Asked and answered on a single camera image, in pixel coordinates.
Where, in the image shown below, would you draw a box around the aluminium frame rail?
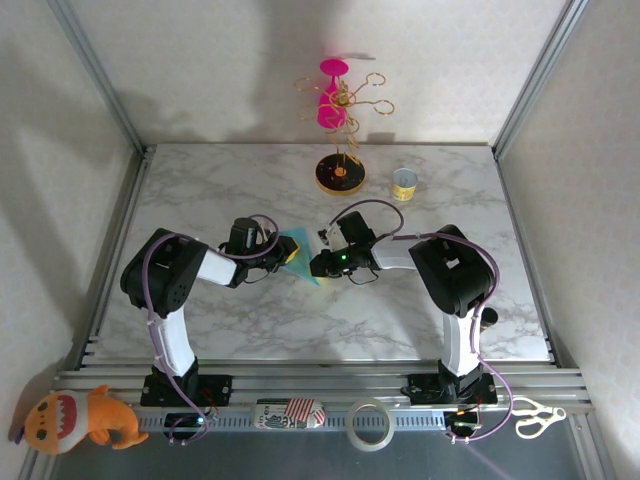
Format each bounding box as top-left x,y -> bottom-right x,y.
49,367 -> 596,434

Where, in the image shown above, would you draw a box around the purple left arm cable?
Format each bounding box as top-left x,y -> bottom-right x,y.
142,214 -> 281,446

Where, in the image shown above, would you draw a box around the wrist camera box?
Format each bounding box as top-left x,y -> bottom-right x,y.
319,210 -> 377,249
229,217 -> 266,249

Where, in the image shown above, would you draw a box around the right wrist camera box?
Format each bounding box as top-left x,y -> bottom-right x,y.
319,210 -> 377,249

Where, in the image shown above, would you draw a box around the turquoise paper sheet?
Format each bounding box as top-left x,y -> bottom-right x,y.
279,225 -> 324,287

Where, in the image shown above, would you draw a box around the aluminium frame post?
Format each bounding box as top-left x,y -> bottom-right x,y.
492,0 -> 586,159
47,0 -> 149,156

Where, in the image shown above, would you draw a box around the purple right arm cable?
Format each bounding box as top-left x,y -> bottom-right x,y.
329,199 -> 514,444

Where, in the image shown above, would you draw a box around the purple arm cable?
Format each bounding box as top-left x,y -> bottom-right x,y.
329,199 -> 514,444
142,214 -> 281,446

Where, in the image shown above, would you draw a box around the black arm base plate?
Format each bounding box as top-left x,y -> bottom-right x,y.
407,372 -> 499,405
139,373 -> 234,407

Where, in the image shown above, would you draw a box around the black controller board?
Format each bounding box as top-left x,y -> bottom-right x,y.
444,409 -> 482,432
163,412 -> 210,432

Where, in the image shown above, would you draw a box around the pink plastic wine glass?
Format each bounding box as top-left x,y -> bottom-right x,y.
317,58 -> 350,130

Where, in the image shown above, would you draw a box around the orange shark plush toy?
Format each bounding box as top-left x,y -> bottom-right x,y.
8,383 -> 150,455

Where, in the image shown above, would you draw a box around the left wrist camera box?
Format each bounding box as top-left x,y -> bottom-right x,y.
229,217 -> 266,249

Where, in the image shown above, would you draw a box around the gold wire stand black base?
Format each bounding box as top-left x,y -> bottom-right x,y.
293,73 -> 396,197

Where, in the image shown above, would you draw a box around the yellow tin can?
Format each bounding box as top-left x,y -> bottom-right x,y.
391,167 -> 419,203

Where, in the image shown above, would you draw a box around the white scissors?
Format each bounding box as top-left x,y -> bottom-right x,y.
508,397 -> 569,440

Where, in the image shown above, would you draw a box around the clear tape roll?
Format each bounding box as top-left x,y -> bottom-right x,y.
347,398 -> 395,452

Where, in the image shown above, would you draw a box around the crumpled printed pouch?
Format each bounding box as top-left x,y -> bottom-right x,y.
252,397 -> 326,431

